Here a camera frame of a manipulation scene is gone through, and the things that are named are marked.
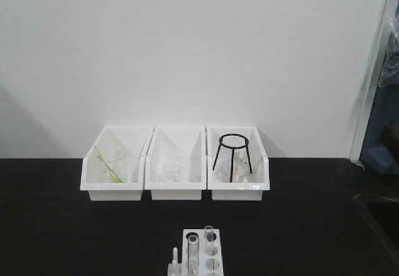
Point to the clear test tube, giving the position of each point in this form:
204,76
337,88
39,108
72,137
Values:
209,237
193,255

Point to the white test tube rack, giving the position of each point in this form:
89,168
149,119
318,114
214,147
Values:
210,261

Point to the grey pegboard drying rack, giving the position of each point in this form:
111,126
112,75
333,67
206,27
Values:
380,146

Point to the middle white storage bin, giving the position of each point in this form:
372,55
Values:
186,145

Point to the white storage bin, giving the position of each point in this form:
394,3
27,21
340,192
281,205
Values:
114,167
258,181
186,145

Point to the small clear beaker middle bin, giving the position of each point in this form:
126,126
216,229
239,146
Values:
172,171

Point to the right white storage bin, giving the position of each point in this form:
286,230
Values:
258,181

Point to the clear flask in right bin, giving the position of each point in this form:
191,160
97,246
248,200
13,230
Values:
233,171

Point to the clear beaker in left bin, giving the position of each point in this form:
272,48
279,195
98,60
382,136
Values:
120,164

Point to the left white storage bin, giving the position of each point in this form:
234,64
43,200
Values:
114,167

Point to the clear plastic bag of rods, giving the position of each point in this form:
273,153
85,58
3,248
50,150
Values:
389,73

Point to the black lab sink basin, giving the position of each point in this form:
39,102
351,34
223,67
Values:
381,215

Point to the black wire tripod stand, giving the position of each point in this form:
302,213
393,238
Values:
233,142

